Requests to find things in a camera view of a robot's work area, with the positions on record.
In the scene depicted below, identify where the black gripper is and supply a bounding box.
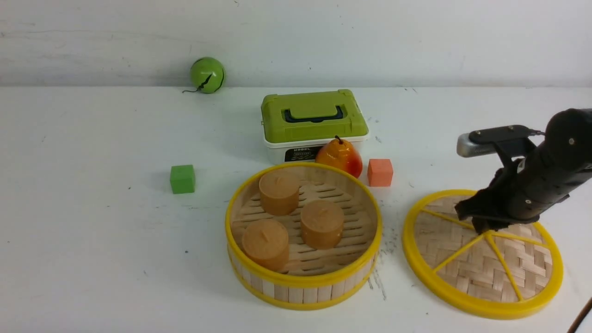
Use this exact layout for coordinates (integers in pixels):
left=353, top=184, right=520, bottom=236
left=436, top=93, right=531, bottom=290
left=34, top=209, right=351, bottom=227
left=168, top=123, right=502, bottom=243
left=455, top=168, right=541, bottom=234

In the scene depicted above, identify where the woven yellow-rimmed steamer lid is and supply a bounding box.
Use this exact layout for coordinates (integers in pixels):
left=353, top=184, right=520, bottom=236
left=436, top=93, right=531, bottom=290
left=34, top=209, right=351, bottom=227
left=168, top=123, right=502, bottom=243
left=402, top=190, right=564, bottom=320

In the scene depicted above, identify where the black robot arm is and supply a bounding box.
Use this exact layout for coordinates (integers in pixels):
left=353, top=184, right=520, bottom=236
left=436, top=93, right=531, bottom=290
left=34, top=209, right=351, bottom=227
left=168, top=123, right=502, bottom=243
left=455, top=108, right=592, bottom=234

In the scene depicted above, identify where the yellow bamboo steamer basket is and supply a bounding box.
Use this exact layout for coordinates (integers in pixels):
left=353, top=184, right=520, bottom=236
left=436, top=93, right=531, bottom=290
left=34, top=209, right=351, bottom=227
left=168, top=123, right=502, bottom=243
left=225, top=162, right=383, bottom=310

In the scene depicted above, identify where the white box with green lid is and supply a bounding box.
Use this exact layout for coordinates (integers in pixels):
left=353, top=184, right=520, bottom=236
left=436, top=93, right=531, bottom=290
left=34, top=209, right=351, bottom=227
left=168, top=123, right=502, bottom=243
left=261, top=89, right=370, bottom=165

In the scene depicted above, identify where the orange foam cube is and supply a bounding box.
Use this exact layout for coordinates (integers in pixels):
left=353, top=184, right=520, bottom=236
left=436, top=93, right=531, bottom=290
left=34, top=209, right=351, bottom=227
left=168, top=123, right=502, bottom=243
left=367, top=159, right=394, bottom=187

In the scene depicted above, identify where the orange yellow pear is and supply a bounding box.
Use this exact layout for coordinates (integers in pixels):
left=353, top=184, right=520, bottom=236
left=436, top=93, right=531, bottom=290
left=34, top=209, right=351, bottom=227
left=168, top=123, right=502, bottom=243
left=315, top=136, right=363, bottom=179

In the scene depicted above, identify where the brown bun right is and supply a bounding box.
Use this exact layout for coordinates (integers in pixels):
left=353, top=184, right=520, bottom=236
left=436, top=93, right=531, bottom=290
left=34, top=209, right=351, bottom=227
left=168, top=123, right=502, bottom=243
left=300, top=200, right=345, bottom=250

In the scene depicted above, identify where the brown bun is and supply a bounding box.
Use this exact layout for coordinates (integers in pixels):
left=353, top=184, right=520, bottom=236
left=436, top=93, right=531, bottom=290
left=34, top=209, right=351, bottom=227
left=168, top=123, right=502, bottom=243
left=241, top=219, right=290, bottom=271
left=300, top=200, right=345, bottom=250
left=259, top=169, right=300, bottom=216

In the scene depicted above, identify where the brown bun back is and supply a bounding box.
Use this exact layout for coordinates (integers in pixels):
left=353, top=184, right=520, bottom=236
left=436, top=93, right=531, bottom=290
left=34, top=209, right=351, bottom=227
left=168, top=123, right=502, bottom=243
left=259, top=169, right=300, bottom=216

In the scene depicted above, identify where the brown bun front left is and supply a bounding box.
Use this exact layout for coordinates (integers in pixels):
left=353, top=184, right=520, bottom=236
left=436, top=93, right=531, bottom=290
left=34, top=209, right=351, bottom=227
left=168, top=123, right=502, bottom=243
left=241, top=219, right=290, bottom=271

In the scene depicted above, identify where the green ball with crack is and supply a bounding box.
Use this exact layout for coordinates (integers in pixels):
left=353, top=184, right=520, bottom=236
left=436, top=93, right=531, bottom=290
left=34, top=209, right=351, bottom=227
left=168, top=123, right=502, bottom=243
left=182, top=57, right=226, bottom=93

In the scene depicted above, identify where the green foam cube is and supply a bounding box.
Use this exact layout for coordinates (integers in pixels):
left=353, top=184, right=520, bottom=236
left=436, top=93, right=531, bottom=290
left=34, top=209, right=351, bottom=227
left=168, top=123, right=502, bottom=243
left=169, top=165, right=195, bottom=194

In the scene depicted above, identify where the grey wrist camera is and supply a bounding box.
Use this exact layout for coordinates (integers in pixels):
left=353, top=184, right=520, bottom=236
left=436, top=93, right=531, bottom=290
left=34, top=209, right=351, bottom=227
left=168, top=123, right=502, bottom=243
left=456, top=124, right=545, bottom=158

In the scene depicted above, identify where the brown cable at corner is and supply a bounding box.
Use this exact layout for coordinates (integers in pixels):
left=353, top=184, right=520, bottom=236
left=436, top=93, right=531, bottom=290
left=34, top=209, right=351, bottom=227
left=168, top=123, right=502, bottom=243
left=567, top=297, right=592, bottom=333

